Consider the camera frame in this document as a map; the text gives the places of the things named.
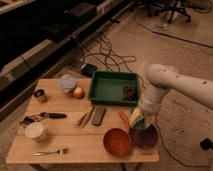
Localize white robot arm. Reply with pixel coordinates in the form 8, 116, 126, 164
139, 64, 213, 115

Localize silver fork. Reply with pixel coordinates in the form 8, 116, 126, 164
34, 148, 69, 156

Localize black floor cables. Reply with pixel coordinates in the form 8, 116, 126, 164
79, 33, 138, 73

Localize yellow green sponge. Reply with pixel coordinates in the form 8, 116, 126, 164
129, 108, 155, 128

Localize black power adapter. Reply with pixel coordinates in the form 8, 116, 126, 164
81, 63, 97, 77

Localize orange bowl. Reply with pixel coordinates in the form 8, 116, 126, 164
103, 128, 131, 156

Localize light blue crumpled cloth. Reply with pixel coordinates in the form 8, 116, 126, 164
59, 74, 77, 93

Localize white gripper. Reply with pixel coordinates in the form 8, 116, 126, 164
139, 87, 164, 115

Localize office chair base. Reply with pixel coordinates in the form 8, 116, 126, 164
155, 0, 191, 24

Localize black box on floor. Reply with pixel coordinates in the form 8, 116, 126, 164
200, 138, 213, 150

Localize green plastic tray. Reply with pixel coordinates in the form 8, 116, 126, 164
88, 71, 140, 106

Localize wooden chopsticks pair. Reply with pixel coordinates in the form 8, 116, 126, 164
75, 106, 94, 127

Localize small metal can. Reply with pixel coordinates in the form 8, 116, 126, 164
34, 89, 47, 103

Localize dark grapes bunch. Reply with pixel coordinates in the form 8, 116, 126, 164
123, 86, 136, 101

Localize purple bowl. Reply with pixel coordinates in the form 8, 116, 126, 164
130, 125, 158, 150

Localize dark shelving unit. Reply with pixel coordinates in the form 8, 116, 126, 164
0, 0, 132, 112

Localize white paper cup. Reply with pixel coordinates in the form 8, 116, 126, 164
24, 122, 47, 143

